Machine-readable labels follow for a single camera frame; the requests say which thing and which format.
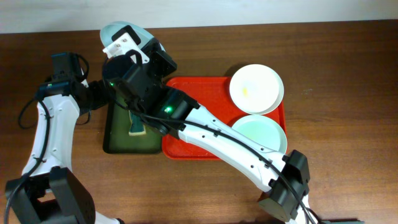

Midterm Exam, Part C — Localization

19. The dark green water tray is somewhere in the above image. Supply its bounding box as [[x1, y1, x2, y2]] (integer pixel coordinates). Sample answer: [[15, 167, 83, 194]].
[[103, 101, 162, 154]]

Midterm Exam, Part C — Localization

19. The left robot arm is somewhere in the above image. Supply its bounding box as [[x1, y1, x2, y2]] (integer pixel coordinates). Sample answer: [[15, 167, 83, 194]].
[[4, 81, 122, 223]]

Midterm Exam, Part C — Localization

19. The light green plate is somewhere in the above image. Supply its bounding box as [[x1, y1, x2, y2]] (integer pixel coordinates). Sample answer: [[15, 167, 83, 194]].
[[232, 115, 287, 154]]

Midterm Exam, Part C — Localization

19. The cream white plate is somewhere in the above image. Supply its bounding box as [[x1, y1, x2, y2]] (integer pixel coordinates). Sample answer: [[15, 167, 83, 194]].
[[229, 64, 284, 115]]

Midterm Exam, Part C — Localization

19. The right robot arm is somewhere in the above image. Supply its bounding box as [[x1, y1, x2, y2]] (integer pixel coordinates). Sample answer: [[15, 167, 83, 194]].
[[102, 34, 317, 223]]

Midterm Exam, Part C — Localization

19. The yellow green scrub sponge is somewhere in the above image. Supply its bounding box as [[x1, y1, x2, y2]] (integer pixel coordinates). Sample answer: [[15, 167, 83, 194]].
[[129, 111, 146, 136]]

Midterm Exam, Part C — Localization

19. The red plastic tray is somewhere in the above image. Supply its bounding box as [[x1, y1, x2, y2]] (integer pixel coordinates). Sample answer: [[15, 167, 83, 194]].
[[161, 76, 287, 161]]

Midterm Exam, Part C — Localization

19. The light blue plate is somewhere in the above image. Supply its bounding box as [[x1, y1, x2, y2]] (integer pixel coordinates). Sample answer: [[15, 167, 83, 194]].
[[99, 21, 165, 55]]

